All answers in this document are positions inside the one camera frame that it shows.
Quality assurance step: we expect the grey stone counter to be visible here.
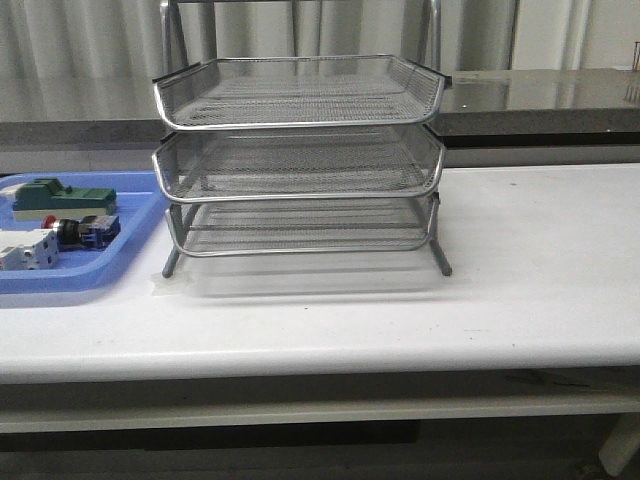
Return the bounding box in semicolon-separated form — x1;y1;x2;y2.
1;69;639;149

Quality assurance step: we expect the mesh tray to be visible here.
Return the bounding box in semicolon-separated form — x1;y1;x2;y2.
153;54;452;131
166;196;439;258
152;125;446;204

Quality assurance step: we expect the red emergency push button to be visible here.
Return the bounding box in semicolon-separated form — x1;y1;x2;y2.
41;215;121;250

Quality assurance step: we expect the blue plastic tray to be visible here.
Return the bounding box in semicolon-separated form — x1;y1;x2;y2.
1;171;167;294

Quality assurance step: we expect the green terminal block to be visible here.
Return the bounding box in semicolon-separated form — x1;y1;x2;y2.
13;177;117;220

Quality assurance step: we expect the silver rack frame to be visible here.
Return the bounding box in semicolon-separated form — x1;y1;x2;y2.
159;0;452;278

